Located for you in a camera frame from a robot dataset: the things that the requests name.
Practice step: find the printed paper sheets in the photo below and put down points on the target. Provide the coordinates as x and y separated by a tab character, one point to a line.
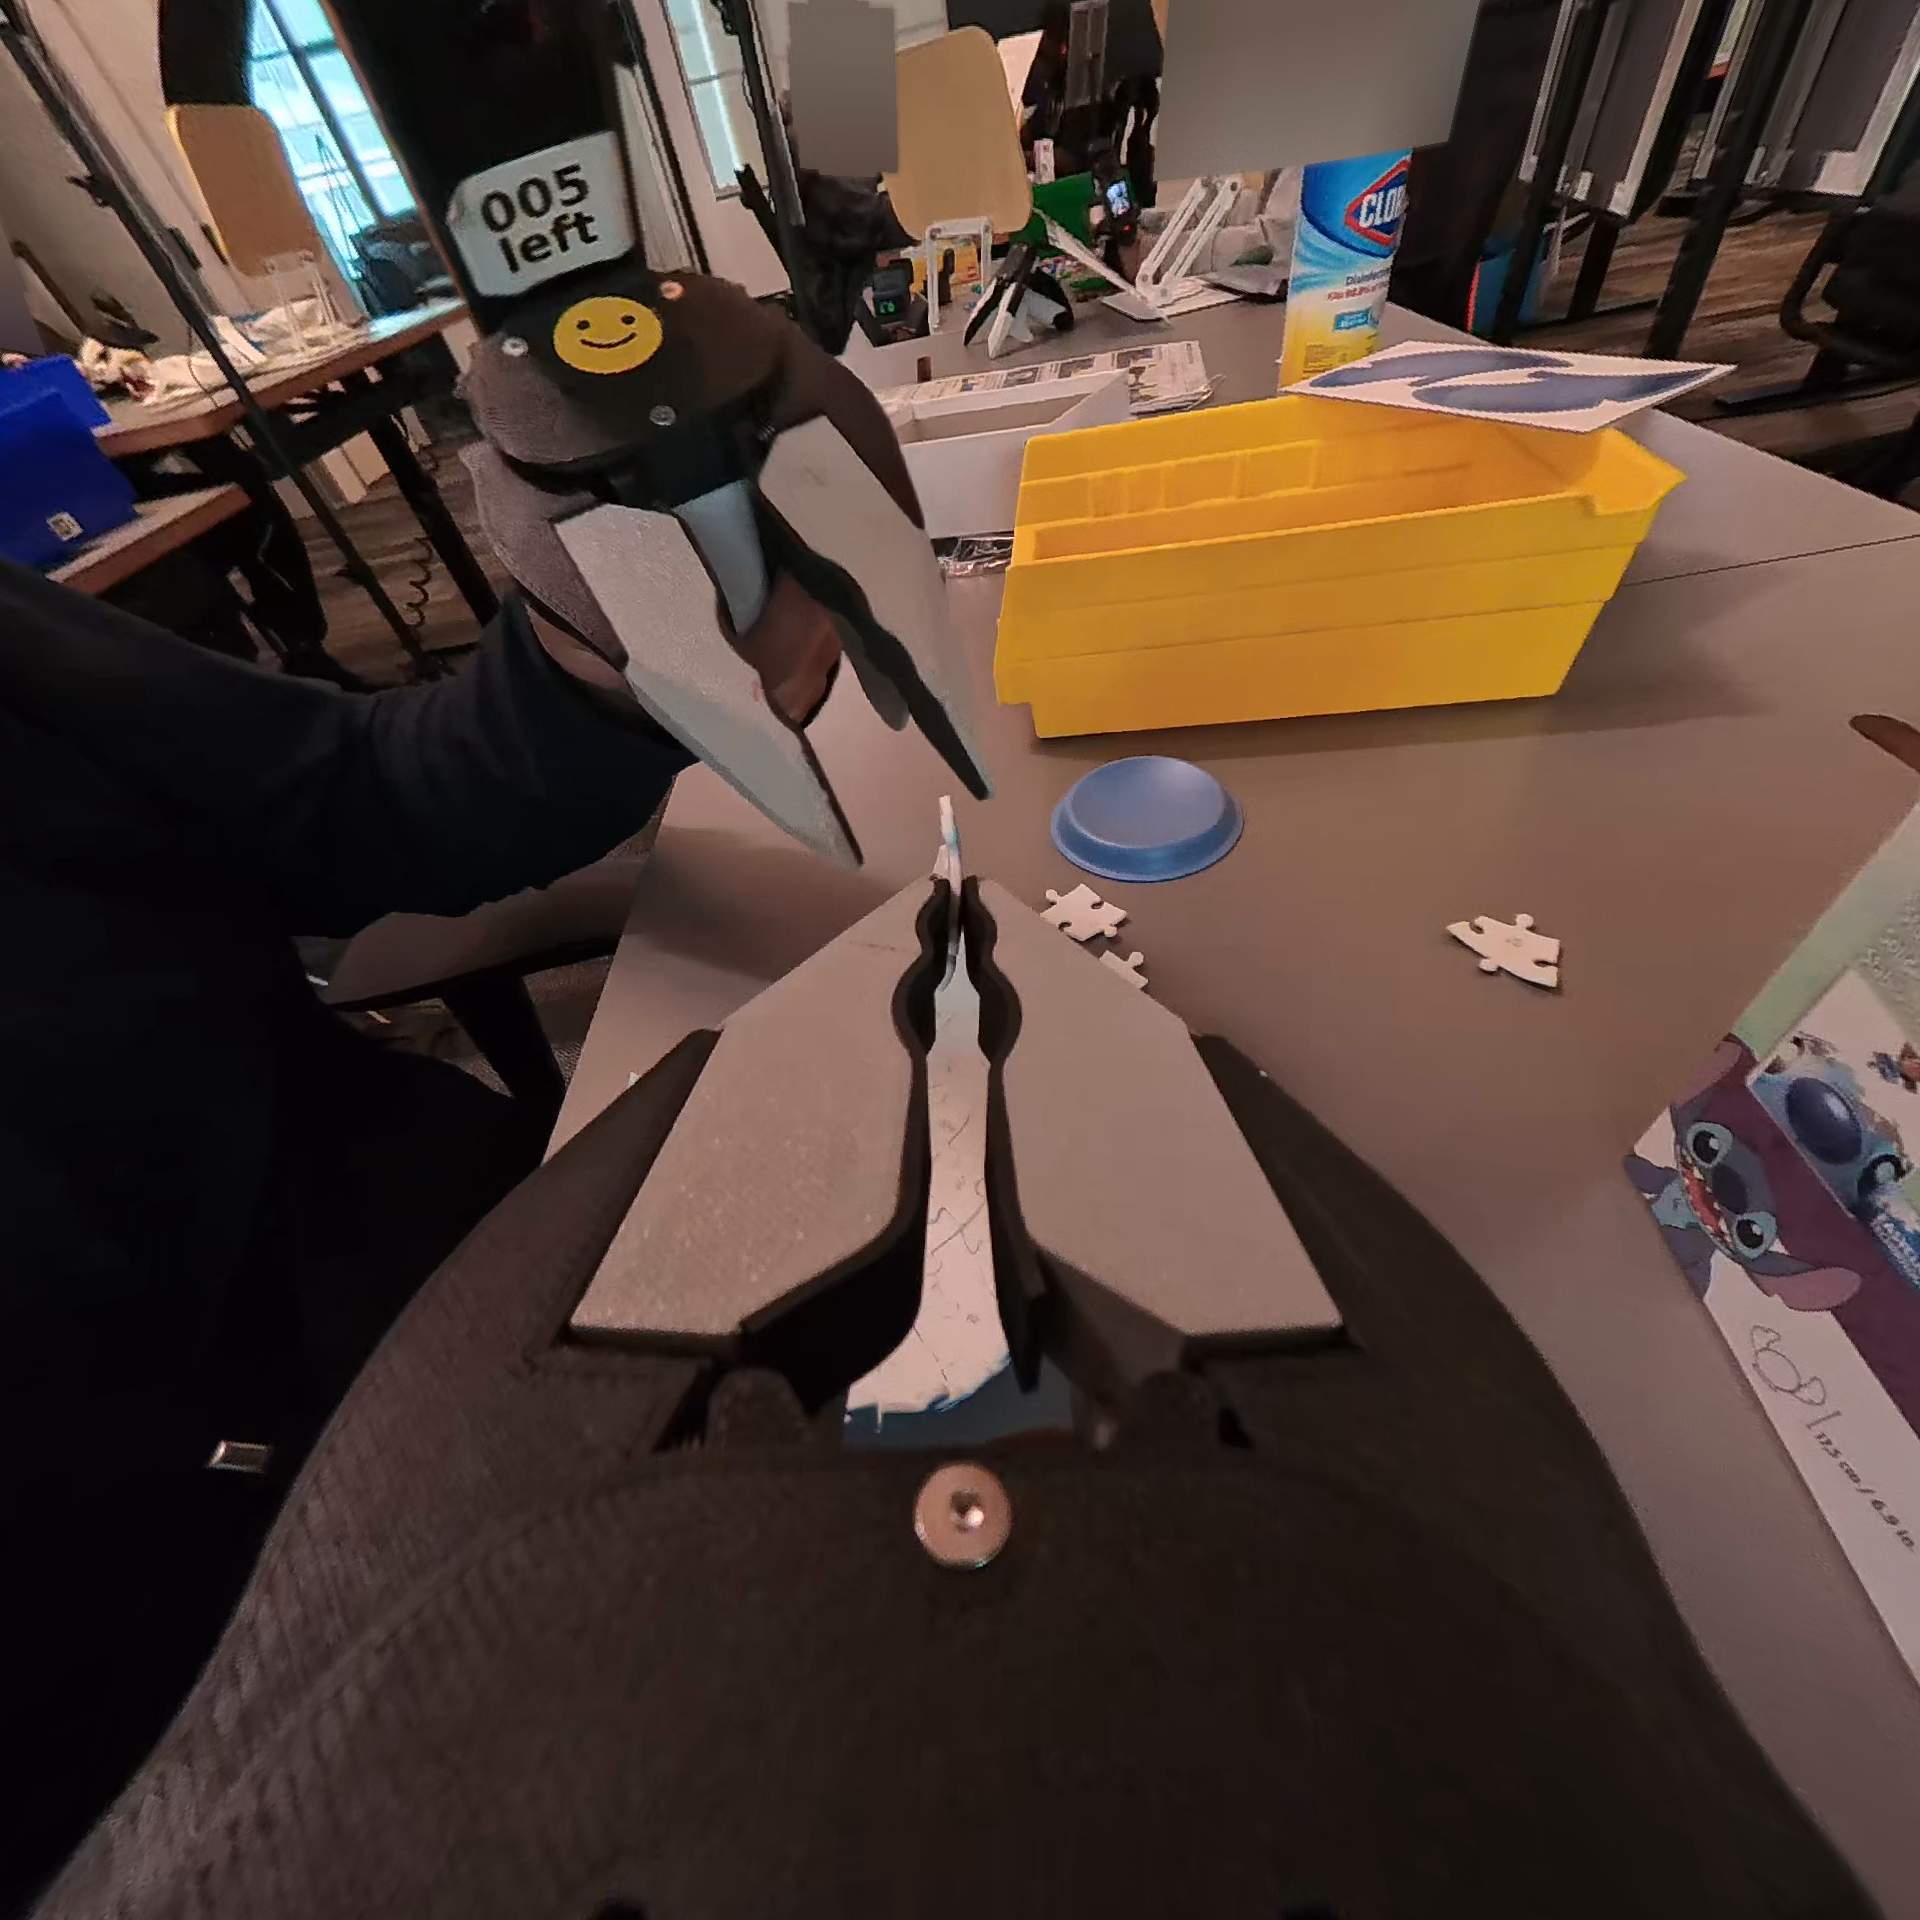
1142	375

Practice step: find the person's left hand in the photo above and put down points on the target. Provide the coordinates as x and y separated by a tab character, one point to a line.
787	652

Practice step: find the blue and white printed card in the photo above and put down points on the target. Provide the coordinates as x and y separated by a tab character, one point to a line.
1500	382

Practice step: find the cartoon puzzle box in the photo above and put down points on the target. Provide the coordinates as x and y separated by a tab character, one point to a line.
1799	1202

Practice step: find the partly built puzzle ball shell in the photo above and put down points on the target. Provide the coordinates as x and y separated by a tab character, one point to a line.
962	1202

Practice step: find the blue plastic bin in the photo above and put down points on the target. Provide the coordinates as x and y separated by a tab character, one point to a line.
54	451

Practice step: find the person's left forearm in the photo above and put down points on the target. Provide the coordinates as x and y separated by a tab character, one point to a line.
301	764

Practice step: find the white puzzle piece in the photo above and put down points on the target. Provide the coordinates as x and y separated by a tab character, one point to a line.
1507	949
1085	910
1127	970

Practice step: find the light wooden chair back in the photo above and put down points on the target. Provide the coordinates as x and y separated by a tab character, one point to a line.
962	136

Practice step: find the yellow plastic bin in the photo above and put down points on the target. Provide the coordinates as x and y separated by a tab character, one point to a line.
1307	692
1350	511
1319	605

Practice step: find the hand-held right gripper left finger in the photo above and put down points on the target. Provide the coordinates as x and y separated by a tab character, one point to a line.
781	1156

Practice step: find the white folding stand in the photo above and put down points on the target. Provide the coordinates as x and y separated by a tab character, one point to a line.
1184	240

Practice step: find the blue round puzzle stand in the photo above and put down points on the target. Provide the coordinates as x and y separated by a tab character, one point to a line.
1149	819

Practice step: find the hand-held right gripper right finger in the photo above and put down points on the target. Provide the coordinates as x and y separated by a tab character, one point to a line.
1156	1184

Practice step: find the white shallow tray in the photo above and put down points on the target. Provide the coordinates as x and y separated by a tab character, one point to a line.
975	451

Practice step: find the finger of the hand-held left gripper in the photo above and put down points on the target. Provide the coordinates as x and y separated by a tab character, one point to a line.
691	662
862	556

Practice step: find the disinfecting wipes canister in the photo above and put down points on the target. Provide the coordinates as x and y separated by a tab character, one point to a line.
1343	255

